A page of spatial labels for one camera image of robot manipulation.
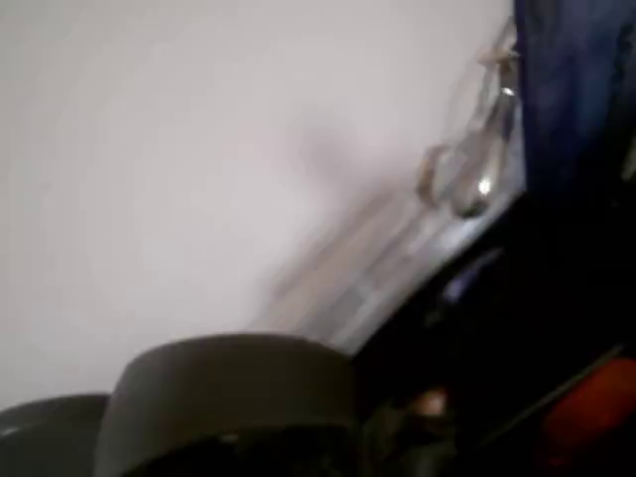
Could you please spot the black mesh desk organizer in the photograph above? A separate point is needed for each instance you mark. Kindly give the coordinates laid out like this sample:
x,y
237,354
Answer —
x,y
497,323

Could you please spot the translucent blue ruler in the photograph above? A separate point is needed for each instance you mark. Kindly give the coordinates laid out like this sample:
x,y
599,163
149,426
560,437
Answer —
x,y
561,74

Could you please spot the orange-capped glue stick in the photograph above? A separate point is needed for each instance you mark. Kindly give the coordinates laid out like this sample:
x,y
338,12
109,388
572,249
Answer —
x,y
586,407

